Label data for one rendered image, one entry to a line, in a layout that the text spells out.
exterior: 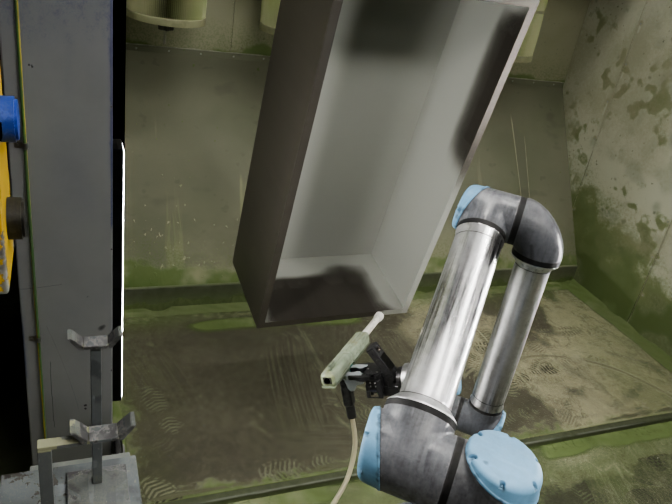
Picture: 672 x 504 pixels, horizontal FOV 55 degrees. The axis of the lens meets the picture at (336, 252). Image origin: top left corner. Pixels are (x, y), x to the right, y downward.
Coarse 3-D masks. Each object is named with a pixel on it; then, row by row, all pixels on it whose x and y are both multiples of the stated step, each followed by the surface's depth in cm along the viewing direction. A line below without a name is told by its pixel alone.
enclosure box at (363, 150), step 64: (320, 0) 159; (384, 0) 195; (448, 0) 203; (512, 0) 170; (320, 64) 162; (384, 64) 210; (448, 64) 212; (512, 64) 184; (320, 128) 218; (384, 128) 228; (448, 128) 214; (256, 192) 213; (320, 192) 237; (384, 192) 248; (448, 192) 216; (256, 256) 216; (320, 256) 259; (384, 256) 258; (256, 320) 220; (320, 320) 230
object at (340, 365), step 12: (372, 324) 220; (360, 336) 209; (348, 348) 201; (360, 348) 205; (336, 360) 194; (348, 360) 196; (324, 372) 188; (336, 372) 188; (324, 384) 188; (336, 384) 188; (348, 396) 198; (348, 408) 200
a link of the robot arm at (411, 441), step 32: (480, 192) 149; (480, 224) 145; (512, 224) 146; (448, 256) 146; (480, 256) 142; (448, 288) 139; (480, 288) 139; (448, 320) 134; (416, 352) 134; (448, 352) 131; (416, 384) 128; (448, 384) 129; (384, 416) 125; (416, 416) 123; (448, 416) 125; (384, 448) 120; (416, 448) 120; (448, 448) 120; (384, 480) 120; (416, 480) 118
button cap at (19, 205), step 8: (8, 200) 74; (16, 200) 74; (24, 200) 76; (8, 208) 73; (16, 208) 73; (24, 208) 75; (8, 216) 73; (16, 216) 73; (24, 216) 75; (8, 224) 73; (16, 224) 73; (24, 224) 74; (8, 232) 73; (16, 232) 74; (24, 232) 74
